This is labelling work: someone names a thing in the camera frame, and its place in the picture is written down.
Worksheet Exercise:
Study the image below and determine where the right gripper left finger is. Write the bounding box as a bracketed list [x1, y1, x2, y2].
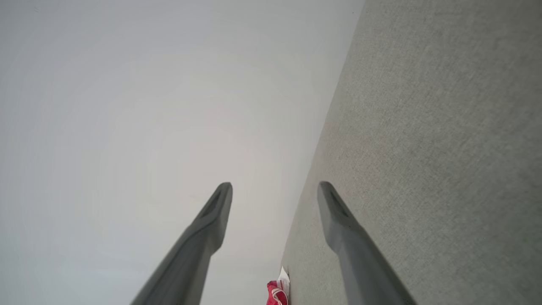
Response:
[130, 182, 233, 305]

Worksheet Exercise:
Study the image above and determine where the grey fabric sofa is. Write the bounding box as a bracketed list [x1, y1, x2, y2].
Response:
[279, 0, 542, 305]

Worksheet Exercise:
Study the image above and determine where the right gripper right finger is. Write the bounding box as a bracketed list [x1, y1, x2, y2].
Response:
[318, 181, 418, 305]

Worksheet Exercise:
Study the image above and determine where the red and white garment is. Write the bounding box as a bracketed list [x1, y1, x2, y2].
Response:
[266, 266, 291, 305]

